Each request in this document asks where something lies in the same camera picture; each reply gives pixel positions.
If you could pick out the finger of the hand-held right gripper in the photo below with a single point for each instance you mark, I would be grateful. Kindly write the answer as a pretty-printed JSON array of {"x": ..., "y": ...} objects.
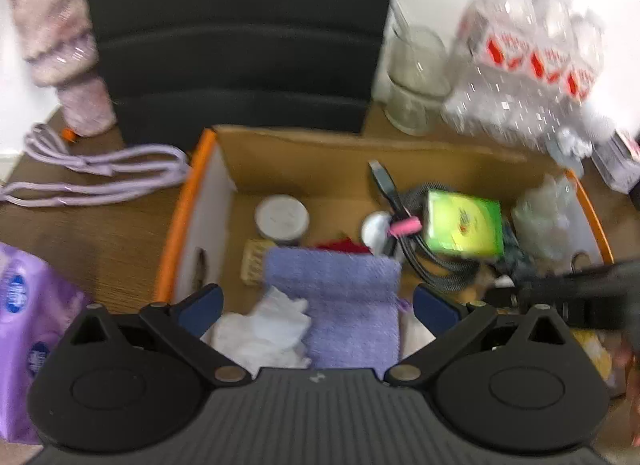
[
  {"x": 600, "y": 312},
  {"x": 585, "y": 281}
]

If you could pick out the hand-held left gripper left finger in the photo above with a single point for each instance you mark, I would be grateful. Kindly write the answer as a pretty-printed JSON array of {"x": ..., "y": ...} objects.
[{"x": 202, "y": 311}]

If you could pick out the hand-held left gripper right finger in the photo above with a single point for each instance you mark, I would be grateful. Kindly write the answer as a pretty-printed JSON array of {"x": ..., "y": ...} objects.
[{"x": 435, "y": 313}]

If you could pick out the white plastic case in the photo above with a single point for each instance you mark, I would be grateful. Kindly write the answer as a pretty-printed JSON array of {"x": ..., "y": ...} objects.
[{"x": 415, "y": 336}]

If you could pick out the yellow and white plush toy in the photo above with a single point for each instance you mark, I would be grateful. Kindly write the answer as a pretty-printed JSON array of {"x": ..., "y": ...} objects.
[{"x": 600, "y": 355}]

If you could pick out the white tissue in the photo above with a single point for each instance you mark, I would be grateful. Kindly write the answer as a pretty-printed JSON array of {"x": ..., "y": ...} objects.
[{"x": 260, "y": 335}]

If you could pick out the blue and white wrapper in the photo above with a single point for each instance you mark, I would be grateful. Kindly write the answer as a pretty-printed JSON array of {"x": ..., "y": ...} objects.
[{"x": 517, "y": 255}]

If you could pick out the iridescent plastic bag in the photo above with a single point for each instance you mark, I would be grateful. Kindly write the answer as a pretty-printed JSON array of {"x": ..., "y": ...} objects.
[{"x": 545, "y": 220}]

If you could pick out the small beige wooden piece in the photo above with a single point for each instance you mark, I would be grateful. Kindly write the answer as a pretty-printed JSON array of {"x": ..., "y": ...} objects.
[{"x": 255, "y": 260}]

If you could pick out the purple knitted pouch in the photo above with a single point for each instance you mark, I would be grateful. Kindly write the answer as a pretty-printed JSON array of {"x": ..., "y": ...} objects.
[{"x": 345, "y": 305}]

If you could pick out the small green box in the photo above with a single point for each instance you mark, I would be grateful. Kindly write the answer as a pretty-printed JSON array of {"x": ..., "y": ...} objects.
[{"x": 465, "y": 225}]

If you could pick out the red ribbon rose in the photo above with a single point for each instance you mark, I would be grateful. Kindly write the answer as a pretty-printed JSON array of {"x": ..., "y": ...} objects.
[{"x": 345, "y": 246}]

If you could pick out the round silver tin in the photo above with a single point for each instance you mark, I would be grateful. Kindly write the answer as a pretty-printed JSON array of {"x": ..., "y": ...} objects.
[{"x": 281, "y": 217}]

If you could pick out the red printed cardboard box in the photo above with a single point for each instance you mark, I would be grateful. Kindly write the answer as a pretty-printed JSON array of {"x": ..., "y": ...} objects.
[{"x": 320, "y": 180}]

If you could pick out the person's right hand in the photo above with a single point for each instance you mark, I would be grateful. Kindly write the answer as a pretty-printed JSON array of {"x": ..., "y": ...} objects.
[{"x": 631, "y": 390}]

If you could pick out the printed tin box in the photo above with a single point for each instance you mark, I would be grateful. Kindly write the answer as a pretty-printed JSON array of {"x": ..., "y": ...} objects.
[{"x": 620, "y": 165}]

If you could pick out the purple tissue pack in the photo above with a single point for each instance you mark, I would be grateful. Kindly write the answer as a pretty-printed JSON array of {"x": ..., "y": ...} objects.
[{"x": 30, "y": 320}]

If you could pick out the clear water bottle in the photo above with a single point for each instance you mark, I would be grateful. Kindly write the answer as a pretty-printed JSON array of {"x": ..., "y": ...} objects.
[
  {"x": 492, "y": 45},
  {"x": 575, "y": 90},
  {"x": 537, "y": 70}
]

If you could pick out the clear glass cup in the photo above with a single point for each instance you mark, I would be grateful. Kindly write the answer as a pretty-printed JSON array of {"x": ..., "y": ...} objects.
[{"x": 417, "y": 75}]

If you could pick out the black paper bag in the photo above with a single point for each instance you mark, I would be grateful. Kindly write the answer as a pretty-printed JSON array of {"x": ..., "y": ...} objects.
[{"x": 240, "y": 45}]

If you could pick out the white plastic spoon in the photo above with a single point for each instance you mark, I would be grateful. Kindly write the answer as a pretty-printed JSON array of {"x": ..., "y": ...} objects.
[{"x": 400, "y": 20}]

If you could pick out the mottled purple vase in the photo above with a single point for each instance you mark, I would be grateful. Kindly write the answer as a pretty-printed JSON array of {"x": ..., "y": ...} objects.
[{"x": 60, "y": 45}]

